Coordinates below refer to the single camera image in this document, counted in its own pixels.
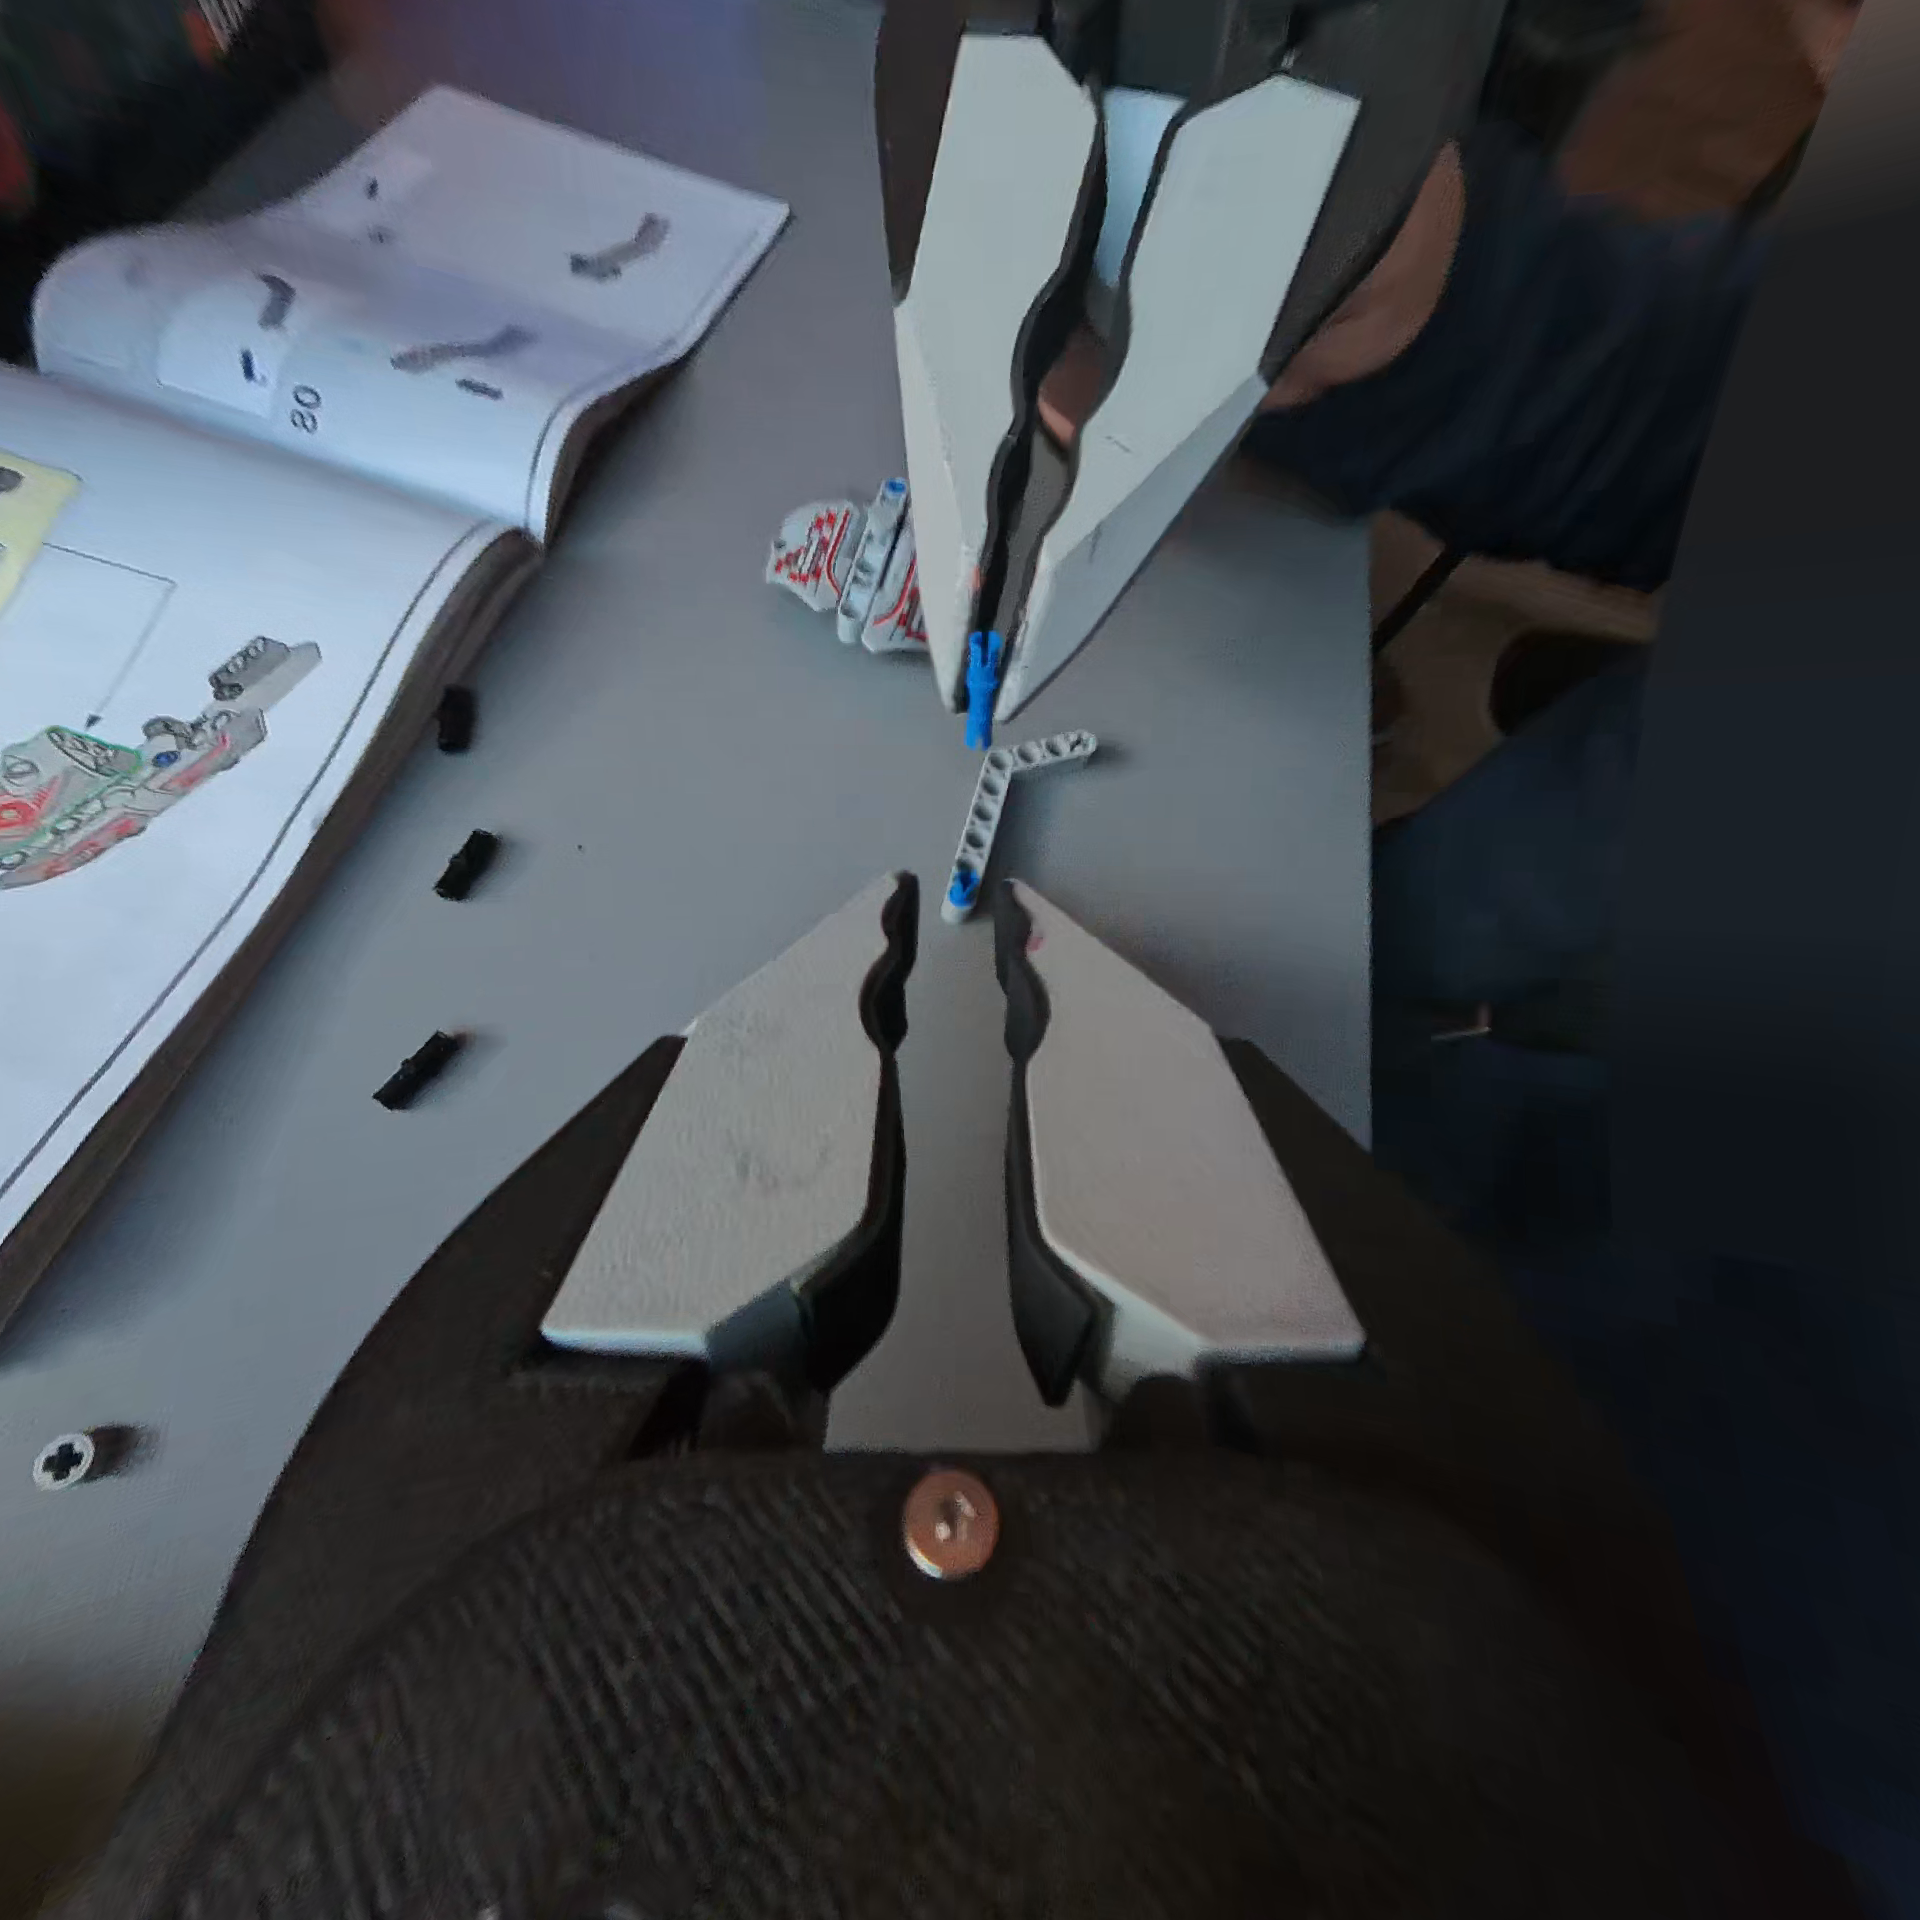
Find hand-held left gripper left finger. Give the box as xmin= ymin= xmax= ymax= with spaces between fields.
xmin=540 ymin=869 xmax=920 ymax=1405

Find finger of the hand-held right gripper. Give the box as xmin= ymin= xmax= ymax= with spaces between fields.
xmin=989 ymin=75 xmax=1364 ymax=726
xmin=891 ymin=33 xmax=1104 ymax=715

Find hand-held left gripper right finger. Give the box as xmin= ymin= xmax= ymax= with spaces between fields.
xmin=992 ymin=879 xmax=1372 ymax=1413

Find grey bent lego beam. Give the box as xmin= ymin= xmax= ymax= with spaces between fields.
xmin=941 ymin=730 xmax=1097 ymax=924

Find person's right forearm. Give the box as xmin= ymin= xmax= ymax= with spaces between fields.
xmin=1244 ymin=121 xmax=1802 ymax=596

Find grey red printed lego assembly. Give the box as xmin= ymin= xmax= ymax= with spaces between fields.
xmin=765 ymin=481 xmax=937 ymax=661

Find lego instruction booklet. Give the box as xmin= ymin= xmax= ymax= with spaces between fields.
xmin=0 ymin=84 xmax=790 ymax=1324

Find grey lego axle connector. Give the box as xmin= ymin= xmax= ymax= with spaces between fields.
xmin=30 ymin=1428 xmax=152 ymax=1493

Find person's right hand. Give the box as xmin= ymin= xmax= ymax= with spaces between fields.
xmin=1255 ymin=141 xmax=1475 ymax=414

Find person's dark blue pants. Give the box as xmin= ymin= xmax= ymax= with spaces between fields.
xmin=1372 ymin=661 xmax=1920 ymax=1920

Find dark printed cardboard box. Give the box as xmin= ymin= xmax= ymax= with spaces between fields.
xmin=0 ymin=0 xmax=322 ymax=361

